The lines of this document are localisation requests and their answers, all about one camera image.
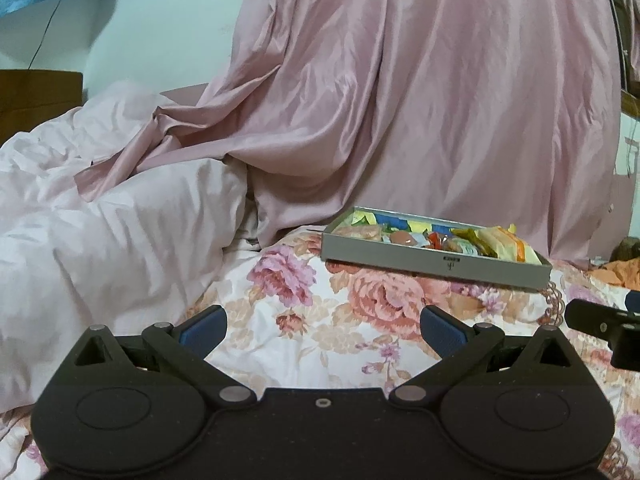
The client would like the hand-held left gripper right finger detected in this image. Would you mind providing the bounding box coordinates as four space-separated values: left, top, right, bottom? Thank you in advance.
389 305 571 408

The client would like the grey cardboard box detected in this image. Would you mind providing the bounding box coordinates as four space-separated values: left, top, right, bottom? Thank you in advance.
321 206 553 291

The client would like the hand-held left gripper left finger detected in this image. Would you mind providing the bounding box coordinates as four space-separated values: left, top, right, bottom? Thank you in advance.
74 304 258 407

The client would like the pale pink duvet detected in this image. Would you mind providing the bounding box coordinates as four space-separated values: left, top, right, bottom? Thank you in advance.
0 80 261 406

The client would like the floral bed sheet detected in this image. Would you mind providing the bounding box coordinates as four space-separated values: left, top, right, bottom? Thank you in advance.
0 225 640 480

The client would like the brown round object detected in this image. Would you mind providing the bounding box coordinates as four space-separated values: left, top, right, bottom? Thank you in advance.
607 236 640 262

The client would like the yellow orange wafer packet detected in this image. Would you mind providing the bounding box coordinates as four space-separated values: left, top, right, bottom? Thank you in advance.
480 224 543 266

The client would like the orange cloth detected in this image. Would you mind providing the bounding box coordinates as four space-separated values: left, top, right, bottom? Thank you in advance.
590 260 640 291

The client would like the black wall cable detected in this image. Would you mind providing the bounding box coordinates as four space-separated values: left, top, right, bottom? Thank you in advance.
27 0 63 70

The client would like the pink crumpled quilt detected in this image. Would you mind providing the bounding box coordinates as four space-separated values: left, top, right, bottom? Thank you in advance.
75 0 623 261

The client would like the pink snack packet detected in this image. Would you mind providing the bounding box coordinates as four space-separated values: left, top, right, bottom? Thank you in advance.
332 225 386 245

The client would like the wooden headboard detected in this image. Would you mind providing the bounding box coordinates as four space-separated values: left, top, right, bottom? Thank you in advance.
0 69 83 146

